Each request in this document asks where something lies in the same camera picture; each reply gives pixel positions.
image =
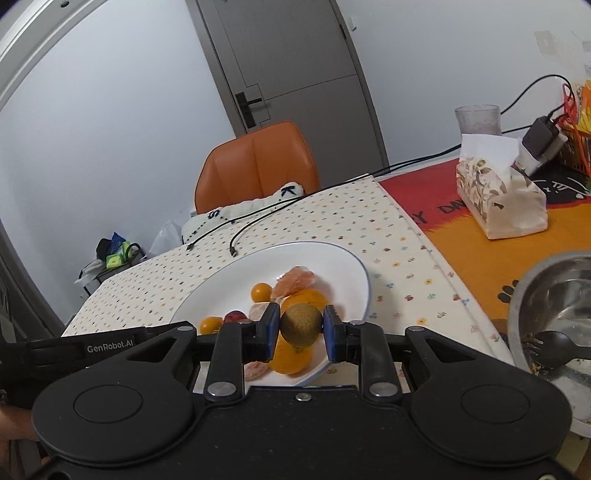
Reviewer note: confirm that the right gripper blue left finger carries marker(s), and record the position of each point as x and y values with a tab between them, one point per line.
237	344

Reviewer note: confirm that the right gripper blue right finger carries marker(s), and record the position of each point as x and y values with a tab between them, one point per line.
365	345

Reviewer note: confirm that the dark red plum front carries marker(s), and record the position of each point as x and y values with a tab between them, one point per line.
234	316

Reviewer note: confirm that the small orange kumquat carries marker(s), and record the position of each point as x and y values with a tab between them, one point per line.
261	292
210	325

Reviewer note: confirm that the large orange front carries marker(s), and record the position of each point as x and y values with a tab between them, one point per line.
289	360

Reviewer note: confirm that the large orange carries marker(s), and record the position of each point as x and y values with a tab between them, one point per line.
289	360
308	296

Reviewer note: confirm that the brown longan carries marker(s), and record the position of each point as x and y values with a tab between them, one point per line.
300	325

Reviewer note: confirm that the small orange kumquat back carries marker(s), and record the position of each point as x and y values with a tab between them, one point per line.
261	292

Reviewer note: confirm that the large orange back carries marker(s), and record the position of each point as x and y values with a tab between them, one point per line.
308	296

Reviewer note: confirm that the person's left hand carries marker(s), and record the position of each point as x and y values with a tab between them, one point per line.
21	453

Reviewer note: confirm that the white blue-rimmed plate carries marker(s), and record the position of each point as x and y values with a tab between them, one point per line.
341	276

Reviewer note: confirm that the floral tablecloth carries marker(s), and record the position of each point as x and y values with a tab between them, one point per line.
370	259

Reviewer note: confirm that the white fluffy cushion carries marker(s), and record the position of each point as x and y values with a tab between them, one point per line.
203	223

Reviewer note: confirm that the white plastic bag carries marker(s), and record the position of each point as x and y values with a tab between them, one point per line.
170	236

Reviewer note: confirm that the black metal shelf rack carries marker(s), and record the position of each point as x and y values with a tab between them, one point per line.
93	275

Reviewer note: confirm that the red orange table mat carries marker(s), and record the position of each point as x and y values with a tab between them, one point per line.
491	268

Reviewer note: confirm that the orange leather chair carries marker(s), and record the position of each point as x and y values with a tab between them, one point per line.
255	166

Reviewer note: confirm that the patterned tissue pack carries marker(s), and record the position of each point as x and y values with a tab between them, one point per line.
503	201

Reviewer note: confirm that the stainless steel bowl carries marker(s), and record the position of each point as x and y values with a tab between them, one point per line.
554	295

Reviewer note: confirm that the black power adapter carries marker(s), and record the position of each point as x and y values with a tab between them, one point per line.
542	142

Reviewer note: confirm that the grey door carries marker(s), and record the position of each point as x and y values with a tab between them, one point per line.
299	58

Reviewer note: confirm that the orange patterned snack bag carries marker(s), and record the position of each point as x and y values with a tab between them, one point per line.
576	126

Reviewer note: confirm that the black door handle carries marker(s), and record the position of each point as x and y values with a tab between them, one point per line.
244	108

